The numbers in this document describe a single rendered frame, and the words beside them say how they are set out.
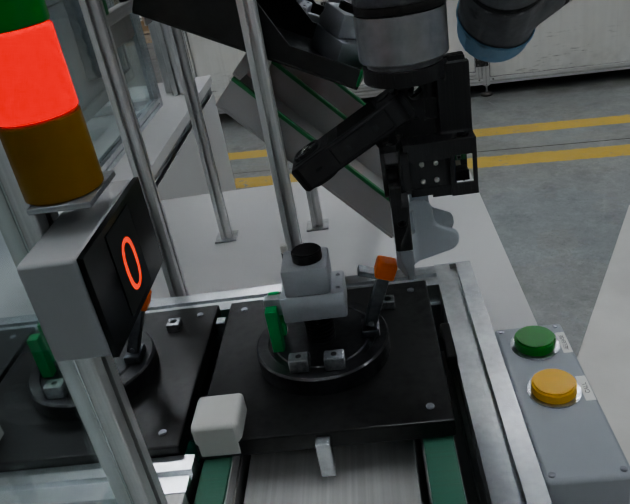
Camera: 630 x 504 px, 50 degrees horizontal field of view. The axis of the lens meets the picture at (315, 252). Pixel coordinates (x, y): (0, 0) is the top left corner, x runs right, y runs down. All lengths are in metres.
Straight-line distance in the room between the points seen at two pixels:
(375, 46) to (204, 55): 4.38
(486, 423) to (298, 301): 0.21
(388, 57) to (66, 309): 0.31
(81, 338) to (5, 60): 0.16
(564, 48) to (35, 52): 4.42
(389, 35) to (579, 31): 4.18
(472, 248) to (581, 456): 0.55
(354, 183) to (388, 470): 0.36
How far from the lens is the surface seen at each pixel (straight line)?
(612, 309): 0.97
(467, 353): 0.72
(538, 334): 0.73
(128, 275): 0.46
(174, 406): 0.71
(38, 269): 0.42
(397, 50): 0.56
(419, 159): 0.59
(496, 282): 1.02
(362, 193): 0.86
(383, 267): 0.66
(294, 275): 0.65
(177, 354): 0.78
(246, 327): 0.79
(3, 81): 0.42
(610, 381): 0.85
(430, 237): 0.64
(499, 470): 0.61
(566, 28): 4.70
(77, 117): 0.43
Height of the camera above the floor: 1.40
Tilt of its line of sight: 28 degrees down
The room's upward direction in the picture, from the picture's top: 10 degrees counter-clockwise
